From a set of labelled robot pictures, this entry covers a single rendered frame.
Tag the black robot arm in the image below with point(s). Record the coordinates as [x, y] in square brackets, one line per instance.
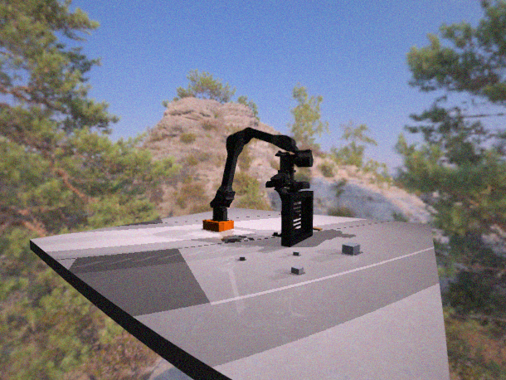
[234, 145]

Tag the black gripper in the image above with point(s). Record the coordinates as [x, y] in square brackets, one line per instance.
[293, 186]

